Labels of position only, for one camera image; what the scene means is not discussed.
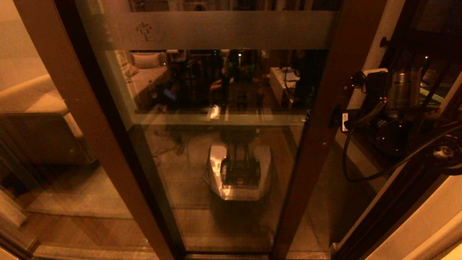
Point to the brown-framed fixed glass panel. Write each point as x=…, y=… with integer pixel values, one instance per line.
x=90, y=126

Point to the dark brown door jamb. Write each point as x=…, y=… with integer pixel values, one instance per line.
x=389, y=216

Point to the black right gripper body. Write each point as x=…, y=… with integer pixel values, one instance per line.
x=391, y=135

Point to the dark metal floor track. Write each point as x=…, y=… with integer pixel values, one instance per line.
x=231, y=256

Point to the brown-framed sliding glass door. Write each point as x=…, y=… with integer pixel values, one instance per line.
x=325, y=126

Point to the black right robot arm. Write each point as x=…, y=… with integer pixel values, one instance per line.
x=426, y=126

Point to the dark barred window grille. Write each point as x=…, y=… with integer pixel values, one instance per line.
x=433, y=43

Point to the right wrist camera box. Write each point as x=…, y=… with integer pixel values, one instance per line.
x=375, y=86

